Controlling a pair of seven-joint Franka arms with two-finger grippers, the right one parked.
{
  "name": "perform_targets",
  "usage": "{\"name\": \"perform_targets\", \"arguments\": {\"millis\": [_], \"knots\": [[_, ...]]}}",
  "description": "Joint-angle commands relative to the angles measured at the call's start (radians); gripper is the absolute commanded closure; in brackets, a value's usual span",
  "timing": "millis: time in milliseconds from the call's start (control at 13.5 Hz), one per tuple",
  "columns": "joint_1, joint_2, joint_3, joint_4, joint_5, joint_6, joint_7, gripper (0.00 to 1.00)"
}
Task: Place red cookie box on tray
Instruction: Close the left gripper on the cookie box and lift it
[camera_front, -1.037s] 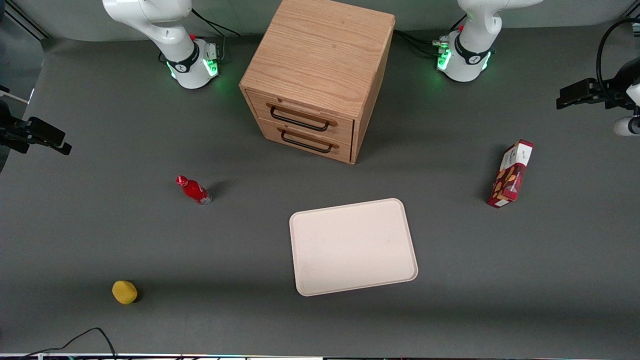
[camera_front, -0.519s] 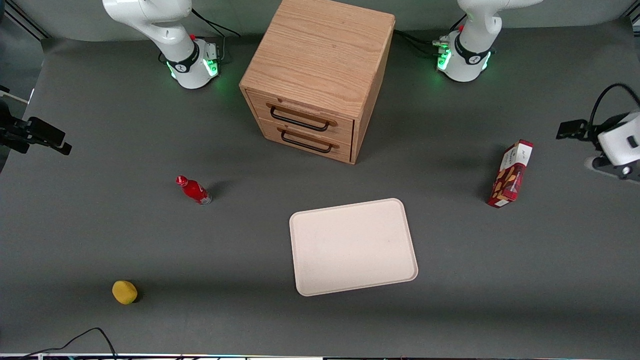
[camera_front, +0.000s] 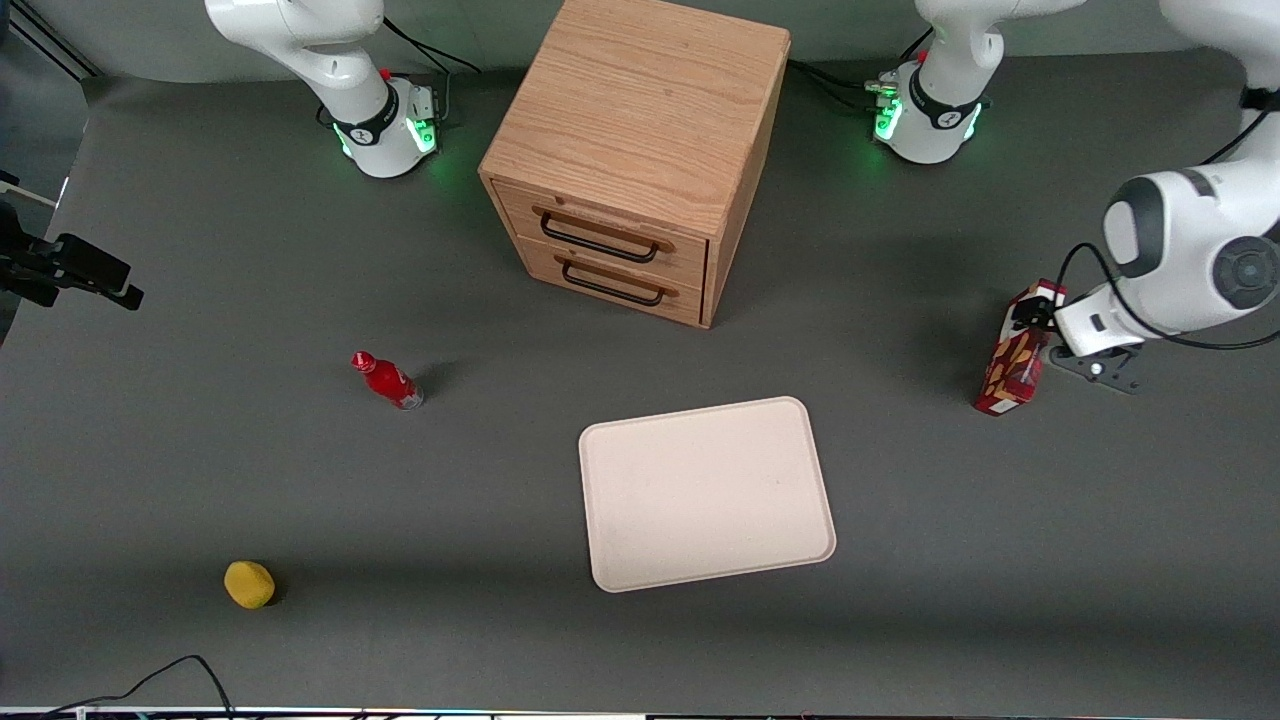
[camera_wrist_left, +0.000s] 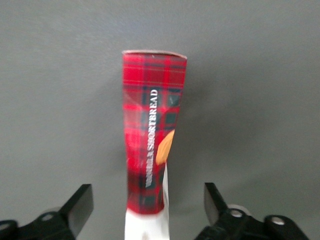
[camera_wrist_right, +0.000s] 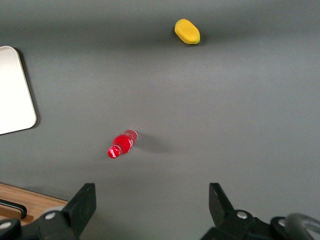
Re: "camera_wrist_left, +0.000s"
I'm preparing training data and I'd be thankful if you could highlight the red tartan shortbread cookie box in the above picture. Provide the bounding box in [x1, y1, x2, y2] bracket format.
[121, 49, 188, 240]

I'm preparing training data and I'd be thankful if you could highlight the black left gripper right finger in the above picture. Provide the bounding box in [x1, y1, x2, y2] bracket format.
[193, 182, 311, 240]

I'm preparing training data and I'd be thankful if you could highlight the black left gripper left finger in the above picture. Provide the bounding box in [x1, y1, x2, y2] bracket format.
[0, 183, 95, 240]

